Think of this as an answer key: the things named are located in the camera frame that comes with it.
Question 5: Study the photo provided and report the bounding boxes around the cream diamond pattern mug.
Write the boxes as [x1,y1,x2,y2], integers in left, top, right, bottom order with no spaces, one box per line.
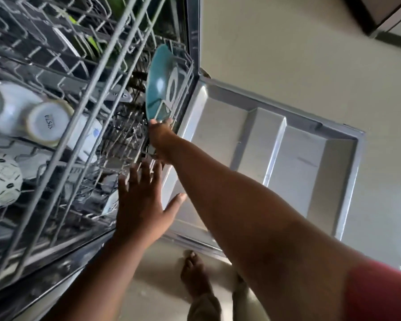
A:
[0,153,23,213]

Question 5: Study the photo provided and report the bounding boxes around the person's red shirt sleeve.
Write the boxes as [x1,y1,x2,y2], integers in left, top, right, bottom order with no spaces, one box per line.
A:
[342,259,401,321]

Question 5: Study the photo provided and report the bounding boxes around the person's left forearm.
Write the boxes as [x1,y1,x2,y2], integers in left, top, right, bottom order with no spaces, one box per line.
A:
[40,234,151,321]

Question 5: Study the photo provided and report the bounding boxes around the silver dishwasher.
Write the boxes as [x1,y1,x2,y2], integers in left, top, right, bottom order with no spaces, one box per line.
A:
[0,0,365,321]

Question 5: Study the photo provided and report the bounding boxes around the green rectangular dish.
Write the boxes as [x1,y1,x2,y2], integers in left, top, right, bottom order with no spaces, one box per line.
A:
[66,15,102,56]

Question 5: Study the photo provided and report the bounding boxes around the black frying pan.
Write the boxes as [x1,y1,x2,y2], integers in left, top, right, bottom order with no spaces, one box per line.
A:
[145,44,189,123]

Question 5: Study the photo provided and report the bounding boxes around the person's left hand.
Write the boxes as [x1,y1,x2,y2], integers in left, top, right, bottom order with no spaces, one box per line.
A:
[113,158,188,248]

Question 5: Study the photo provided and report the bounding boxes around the person's right hand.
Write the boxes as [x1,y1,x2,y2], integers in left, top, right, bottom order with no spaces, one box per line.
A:
[148,117,181,164]

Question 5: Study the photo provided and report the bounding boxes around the beige base cabinet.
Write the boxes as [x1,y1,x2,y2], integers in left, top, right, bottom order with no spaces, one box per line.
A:
[342,0,401,52]

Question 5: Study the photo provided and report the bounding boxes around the person's khaki trousers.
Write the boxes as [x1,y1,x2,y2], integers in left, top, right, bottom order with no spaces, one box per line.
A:
[187,290,271,321]

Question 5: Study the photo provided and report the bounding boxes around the person's right forearm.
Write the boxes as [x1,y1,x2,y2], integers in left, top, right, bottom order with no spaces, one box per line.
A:
[165,135,365,321]

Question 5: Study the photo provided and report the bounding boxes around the grey wire cup rack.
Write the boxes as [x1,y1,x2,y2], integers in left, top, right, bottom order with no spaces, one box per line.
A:
[0,0,194,295]

